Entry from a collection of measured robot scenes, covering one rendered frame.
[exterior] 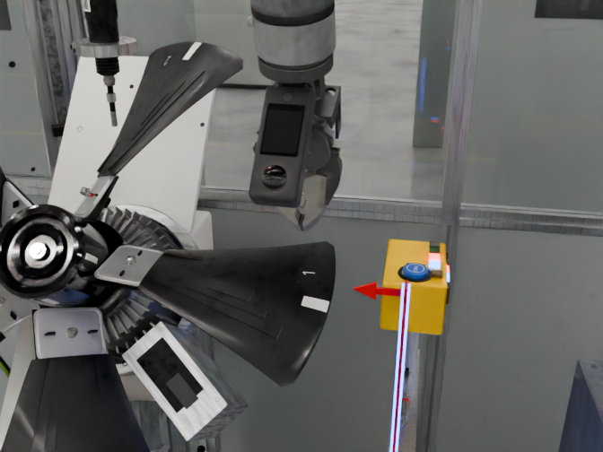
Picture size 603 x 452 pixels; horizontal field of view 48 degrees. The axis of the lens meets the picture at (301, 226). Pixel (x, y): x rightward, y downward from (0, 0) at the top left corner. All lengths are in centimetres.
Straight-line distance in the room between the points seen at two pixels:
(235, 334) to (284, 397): 109
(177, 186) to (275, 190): 55
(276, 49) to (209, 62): 32
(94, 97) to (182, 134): 18
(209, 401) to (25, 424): 23
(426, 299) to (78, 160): 63
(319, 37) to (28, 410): 54
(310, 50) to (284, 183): 12
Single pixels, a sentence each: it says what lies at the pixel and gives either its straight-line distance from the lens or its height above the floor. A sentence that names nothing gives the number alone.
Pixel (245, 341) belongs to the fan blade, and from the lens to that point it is 78.
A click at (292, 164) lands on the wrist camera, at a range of 61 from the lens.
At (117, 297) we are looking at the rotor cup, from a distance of 94.
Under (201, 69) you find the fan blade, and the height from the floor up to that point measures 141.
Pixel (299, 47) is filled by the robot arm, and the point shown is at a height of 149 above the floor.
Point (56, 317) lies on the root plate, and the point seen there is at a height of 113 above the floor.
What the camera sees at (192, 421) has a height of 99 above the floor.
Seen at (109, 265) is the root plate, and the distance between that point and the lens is 88.
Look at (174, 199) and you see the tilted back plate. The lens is 113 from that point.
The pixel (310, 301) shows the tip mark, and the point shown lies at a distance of 82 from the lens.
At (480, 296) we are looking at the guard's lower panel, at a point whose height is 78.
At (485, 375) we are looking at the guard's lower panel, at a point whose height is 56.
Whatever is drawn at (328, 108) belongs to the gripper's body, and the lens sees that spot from 68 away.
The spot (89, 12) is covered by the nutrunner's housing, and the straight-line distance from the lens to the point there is 78.
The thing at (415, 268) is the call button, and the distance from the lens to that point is 108.
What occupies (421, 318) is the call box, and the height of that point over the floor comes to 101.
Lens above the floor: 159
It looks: 25 degrees down
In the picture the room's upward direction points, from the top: straight up
